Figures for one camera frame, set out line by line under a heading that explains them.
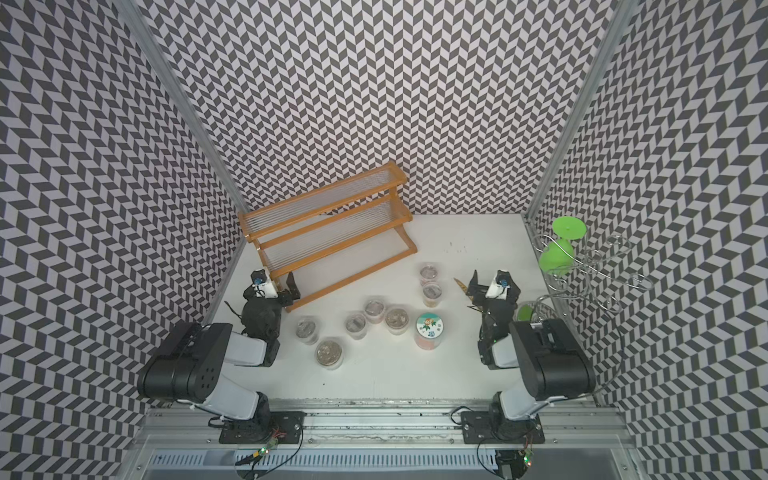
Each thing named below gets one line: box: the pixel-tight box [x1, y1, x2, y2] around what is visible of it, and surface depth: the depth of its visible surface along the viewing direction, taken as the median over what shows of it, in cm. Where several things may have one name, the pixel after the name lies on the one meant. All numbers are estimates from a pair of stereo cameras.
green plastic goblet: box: [539, 216, 587, 276], surface depth 72 cm
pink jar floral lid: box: [415, 312, 444, 351], surface depth 84 cm
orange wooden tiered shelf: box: [238, 161, 418, 313], surface depth 90 cm
